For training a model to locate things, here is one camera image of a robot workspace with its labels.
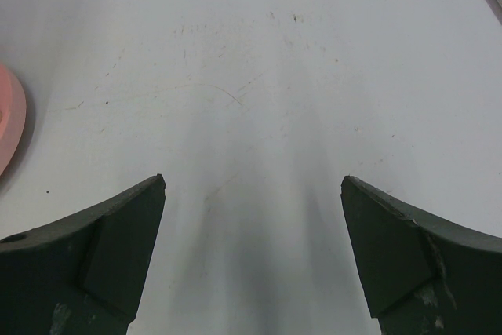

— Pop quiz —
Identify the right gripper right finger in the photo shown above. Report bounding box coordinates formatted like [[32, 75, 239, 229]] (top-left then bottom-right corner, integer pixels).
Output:
[[341, 176, 501, 334]]

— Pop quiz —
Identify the pink three-tier shelf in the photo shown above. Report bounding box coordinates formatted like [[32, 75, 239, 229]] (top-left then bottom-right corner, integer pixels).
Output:
[[0, 64, 27, 173]]

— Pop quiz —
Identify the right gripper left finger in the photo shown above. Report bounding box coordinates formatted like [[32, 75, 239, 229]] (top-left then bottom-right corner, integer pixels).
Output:
[[1, 174, 166, 334]]

